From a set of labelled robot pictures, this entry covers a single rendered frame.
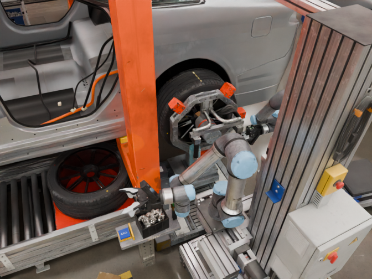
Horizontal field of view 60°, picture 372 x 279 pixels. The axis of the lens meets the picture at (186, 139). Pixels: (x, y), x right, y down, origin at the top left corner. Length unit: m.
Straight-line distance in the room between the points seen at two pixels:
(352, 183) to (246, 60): 1.39
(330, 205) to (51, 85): 2.41
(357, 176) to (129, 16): 2.40
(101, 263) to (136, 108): 1.45
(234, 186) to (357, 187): 1.72
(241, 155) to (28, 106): 2.06
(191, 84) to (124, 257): 1.46
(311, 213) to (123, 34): 1.17
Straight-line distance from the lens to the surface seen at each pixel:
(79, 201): 2.52
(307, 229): 1.53
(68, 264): 2.85
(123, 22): 1.52
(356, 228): 1.63
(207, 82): 2.38
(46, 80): 3.11
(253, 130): 2.42
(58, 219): 2.77
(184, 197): 1.52
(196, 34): 2.31
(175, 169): 3.00
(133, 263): 2.75
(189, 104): 2.29
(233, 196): 1.61
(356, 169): 3.27
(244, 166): 1.42
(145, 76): 1.68
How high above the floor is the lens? 2.44
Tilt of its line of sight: 42 degrees down
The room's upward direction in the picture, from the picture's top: 2 degrees clockwise
